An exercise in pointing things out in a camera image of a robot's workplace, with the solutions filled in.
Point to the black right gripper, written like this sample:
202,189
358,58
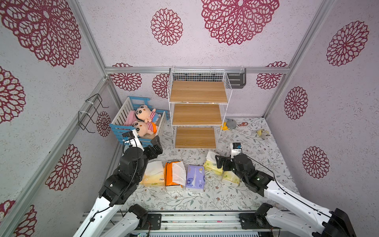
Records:
225,163

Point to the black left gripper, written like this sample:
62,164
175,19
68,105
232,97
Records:
153,154

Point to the green tissue pack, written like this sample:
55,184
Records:
211,164
230,179

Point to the purple tissue pack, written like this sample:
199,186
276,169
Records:
195,181

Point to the yellow tissue pack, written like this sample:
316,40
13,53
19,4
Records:
154,175

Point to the orange tissue pack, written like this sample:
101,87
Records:
175,176

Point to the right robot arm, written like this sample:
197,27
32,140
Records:
306,219

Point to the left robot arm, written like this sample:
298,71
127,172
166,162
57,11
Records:
116,191

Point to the plush doll orange shorts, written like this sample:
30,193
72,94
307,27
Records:
145,128

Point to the plush doll blue shorts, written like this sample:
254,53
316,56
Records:
146,115

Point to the blue white toy crib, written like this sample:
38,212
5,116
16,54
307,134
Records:
126,117

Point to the grey yellow plush toy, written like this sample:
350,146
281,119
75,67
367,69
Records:
229,124

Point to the small yellow grey plush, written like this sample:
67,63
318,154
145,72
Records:
263,134

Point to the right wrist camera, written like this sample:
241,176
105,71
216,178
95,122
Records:
236,149

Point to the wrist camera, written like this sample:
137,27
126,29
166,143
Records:
236,149
130,139

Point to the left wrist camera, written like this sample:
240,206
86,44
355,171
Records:
130,139

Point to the white wire wooden shelf rack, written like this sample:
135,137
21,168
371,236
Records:
198,101

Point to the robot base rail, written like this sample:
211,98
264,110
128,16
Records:
197,224

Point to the black wire wall rack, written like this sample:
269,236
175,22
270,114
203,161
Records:
85,117

